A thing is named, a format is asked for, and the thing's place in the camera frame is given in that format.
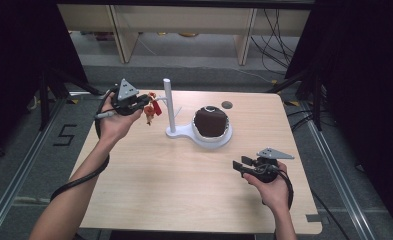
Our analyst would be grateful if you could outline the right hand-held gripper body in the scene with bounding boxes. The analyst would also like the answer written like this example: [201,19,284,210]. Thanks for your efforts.
[250,147,295,184]

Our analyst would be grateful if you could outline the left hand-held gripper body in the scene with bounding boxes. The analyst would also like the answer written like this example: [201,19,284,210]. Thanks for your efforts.
[111,78,142,117]

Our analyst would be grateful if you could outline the red keychain charm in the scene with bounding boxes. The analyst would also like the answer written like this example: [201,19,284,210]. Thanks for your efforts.
[143,91,163,127]

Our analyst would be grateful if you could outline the white hook stand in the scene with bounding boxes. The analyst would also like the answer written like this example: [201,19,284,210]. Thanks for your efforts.
[155,78,234,150]

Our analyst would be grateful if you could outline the brown zip pouch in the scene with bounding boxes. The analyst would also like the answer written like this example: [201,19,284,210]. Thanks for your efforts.
[194,106,229,138]

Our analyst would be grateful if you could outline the silver bowl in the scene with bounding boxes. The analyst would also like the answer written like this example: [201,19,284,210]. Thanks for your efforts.
[191,105,231,141]

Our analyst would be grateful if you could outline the person's right hand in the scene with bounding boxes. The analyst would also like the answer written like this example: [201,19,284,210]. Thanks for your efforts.
[243,161,291,212]

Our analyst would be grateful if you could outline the person's left hand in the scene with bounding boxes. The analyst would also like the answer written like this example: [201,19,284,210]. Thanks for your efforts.
[98,96,144,145]

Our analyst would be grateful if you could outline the black metal stand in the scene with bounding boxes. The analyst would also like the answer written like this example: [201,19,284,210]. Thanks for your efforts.
[267,68,324,132]
[38,68,105,132]

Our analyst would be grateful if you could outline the light wooden furniture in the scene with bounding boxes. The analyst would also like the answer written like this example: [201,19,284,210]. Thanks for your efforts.
[57,4,312,66]

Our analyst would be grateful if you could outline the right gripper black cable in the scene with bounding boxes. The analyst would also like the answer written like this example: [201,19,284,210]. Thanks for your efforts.
[262,165,295,211]

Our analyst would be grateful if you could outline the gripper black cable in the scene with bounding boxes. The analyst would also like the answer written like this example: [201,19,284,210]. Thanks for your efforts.
[49,87,119,203]
[262,165,295,211]

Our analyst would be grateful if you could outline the black floor cable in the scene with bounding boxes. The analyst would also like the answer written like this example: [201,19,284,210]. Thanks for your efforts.
[285,109,316,133]

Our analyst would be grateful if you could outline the aluminium floor rail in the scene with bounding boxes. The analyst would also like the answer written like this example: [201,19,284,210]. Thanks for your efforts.
[305,116,379,240]
[0,96,69,240]

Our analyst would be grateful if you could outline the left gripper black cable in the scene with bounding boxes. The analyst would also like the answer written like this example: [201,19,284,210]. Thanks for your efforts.
[49,87,119,203]

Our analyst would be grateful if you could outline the black hanging cables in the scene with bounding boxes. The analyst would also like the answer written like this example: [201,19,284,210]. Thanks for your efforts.
[250,8,301,76]

